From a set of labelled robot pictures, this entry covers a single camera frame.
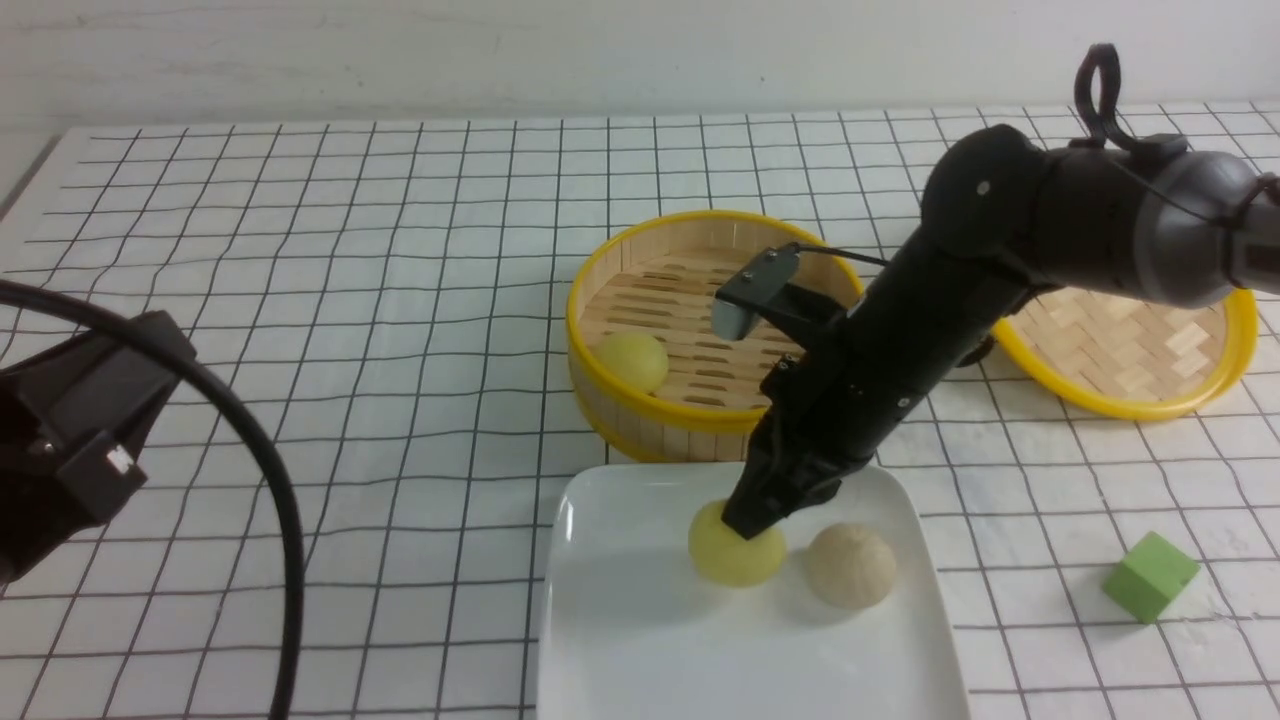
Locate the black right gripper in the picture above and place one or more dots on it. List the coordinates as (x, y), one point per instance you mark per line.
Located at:
(832, 408)

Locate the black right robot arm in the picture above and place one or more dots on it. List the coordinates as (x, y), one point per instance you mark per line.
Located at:
(1001, 222)

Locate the white steamed bun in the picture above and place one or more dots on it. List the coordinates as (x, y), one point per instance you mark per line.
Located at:
(850, 566)

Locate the white square plate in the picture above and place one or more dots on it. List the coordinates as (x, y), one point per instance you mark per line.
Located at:
(630, 631)

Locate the yellow steamed bun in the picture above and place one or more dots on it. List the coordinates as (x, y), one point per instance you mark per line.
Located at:
(636, 359)
(722, 557)

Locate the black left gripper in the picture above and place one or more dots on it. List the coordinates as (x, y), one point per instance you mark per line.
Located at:
(74, 419)

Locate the green cube block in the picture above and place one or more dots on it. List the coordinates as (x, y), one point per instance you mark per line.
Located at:
(1149, 578)

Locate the bamboo steamer basket yellow rim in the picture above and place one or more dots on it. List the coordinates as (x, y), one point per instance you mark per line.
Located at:
(659, 278)

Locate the bamboo steamer lid yellow rim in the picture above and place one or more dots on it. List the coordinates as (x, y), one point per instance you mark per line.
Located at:
(1129, 359)

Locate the white grid tablecloth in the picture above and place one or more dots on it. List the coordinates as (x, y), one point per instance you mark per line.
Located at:
(388, 299)

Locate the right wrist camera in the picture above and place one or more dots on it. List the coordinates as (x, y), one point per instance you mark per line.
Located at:
(765, 291)

